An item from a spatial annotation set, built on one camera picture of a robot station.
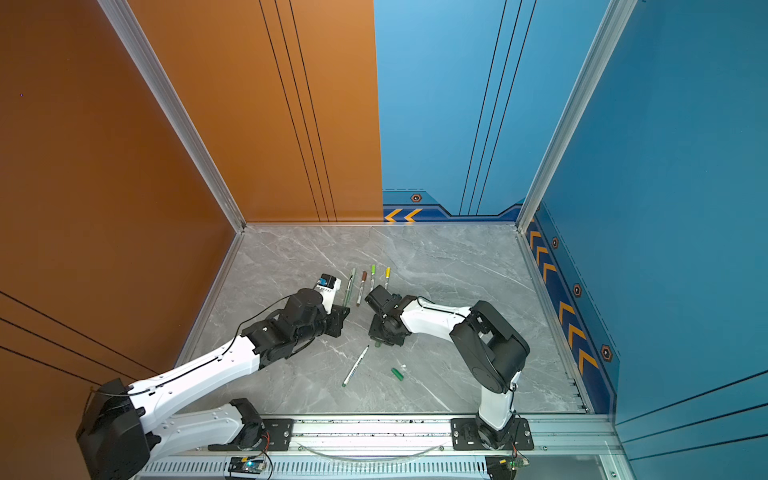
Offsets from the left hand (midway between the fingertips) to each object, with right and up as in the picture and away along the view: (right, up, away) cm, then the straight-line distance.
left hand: (350, 306), depth 81 cm
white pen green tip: (+1, -18, +4) cm, 19 cm away
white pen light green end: (+4, +8, +25) cm, 27 cm away
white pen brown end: (+1, +6, +25) cm, 26 cm away
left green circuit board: (-24, -36, -10) cm, 44 cm away
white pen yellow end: (+10, +7, +25) cm, 27 cm away
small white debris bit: (+14, -18, +4) cm, 24 cm away
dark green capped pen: (+7, -13, +7) cm, 16 cm away
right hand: (+7, -13, +10) cm, 18 cm away
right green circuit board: (+38, -36, -11) cm, 53 cm away
